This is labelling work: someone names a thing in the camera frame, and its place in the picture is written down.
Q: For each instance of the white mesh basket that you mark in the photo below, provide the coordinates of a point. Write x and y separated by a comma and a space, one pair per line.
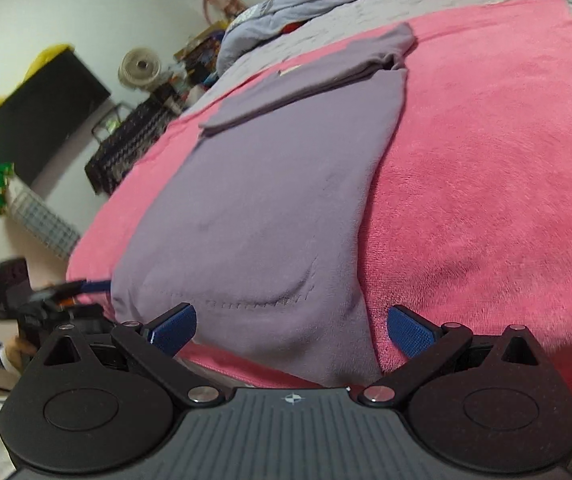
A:
40, 220

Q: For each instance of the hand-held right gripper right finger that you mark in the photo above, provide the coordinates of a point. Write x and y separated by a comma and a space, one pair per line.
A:
408, 331

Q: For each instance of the small clear plastic wrapper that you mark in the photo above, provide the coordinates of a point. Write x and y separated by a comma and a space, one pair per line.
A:
498, 0

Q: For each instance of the black flat screen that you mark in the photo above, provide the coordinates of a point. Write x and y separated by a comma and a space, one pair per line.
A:
40, 115

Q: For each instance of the lavender leaf-print quilt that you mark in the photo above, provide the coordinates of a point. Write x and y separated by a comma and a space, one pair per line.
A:
286, 5

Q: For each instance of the grey bow-print bedsheet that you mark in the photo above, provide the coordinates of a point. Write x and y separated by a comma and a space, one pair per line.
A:
366, 10

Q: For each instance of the pile of colourful boxes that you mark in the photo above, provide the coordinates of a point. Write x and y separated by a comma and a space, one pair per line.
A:
200, 55

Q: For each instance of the white round fan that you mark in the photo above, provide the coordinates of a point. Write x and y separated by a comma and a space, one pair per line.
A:
140, 67

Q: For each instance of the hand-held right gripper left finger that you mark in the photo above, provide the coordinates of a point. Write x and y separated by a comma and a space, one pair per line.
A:
173, 331

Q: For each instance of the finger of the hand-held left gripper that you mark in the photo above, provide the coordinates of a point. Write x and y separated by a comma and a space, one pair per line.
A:
93, 286

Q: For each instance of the yellow cover cloth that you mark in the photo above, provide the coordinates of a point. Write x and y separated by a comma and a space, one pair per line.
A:
48, 55

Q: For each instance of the purple long-sleeve shirt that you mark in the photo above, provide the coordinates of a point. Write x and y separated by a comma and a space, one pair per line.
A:
266, 185

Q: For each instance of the pink fleece blanket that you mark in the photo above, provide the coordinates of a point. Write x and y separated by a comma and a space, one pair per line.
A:
491, 160

